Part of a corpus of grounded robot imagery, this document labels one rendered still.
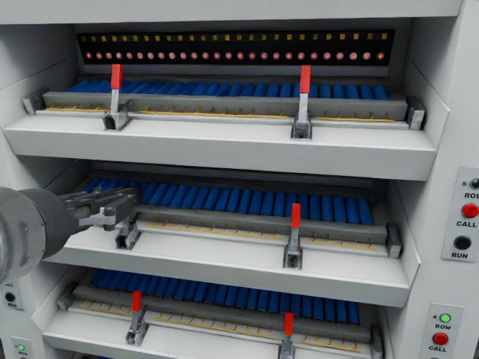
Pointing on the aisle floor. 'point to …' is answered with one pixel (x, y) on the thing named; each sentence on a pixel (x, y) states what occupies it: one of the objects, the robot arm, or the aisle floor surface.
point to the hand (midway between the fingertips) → (123, 197)
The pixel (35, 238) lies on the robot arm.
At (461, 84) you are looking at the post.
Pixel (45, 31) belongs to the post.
